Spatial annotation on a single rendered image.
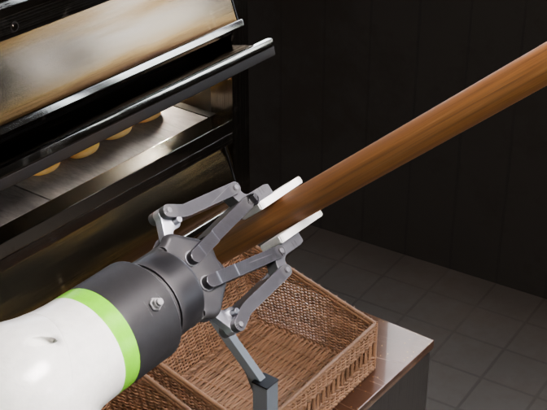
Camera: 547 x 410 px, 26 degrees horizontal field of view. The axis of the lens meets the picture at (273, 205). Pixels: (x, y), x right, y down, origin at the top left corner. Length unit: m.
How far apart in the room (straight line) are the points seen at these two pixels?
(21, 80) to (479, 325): 2.39
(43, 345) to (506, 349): 3.55
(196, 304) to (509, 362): 3.35
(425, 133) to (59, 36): 1.73
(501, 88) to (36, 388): 0.42
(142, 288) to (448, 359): 3.37
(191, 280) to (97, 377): 0.14
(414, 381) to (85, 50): 1.34
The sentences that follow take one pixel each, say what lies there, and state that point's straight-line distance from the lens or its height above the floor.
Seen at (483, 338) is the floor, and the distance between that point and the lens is 4.41.
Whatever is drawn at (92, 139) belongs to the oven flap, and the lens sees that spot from 2.56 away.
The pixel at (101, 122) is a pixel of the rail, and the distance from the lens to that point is 2.57.
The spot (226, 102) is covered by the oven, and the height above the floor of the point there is 1.22.
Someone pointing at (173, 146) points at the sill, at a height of 1.18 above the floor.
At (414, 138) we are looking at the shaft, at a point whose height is 2.08.
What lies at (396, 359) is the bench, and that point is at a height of 0.58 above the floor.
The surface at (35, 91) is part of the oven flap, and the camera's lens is 2.60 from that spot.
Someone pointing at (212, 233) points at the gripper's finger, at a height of 1.98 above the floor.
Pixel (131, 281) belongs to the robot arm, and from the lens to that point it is 0.96.
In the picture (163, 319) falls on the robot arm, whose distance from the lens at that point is 0.96.
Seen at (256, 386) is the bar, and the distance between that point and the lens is 2.57.
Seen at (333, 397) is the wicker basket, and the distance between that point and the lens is 3.07.
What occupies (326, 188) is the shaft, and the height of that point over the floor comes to 2.00.
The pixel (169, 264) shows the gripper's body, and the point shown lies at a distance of 1.00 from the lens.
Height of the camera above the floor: 2.51
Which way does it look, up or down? 29 degrees down
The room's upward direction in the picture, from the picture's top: straight up
